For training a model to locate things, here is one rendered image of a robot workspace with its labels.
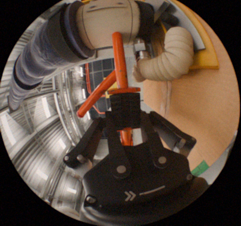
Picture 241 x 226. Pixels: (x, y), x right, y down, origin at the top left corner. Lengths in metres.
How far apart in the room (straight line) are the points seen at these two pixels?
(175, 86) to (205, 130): 0.12
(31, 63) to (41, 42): 0.09
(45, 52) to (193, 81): 0.31
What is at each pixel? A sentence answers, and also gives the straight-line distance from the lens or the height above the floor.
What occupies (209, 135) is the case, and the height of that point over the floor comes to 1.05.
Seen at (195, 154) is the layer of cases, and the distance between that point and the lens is 0.85.
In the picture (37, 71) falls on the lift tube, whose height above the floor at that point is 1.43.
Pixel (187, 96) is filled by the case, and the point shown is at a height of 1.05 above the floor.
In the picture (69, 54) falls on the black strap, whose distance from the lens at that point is 0.19.
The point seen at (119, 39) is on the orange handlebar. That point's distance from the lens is 0.16.
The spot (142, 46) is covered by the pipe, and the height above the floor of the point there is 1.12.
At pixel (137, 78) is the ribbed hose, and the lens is 0.19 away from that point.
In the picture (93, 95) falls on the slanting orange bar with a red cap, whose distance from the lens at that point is 0.16.
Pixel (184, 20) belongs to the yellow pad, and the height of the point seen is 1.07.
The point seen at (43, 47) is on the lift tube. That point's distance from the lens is 0.21.
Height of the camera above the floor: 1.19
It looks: level
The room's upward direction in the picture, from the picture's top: 96 degrees counter-clockwise
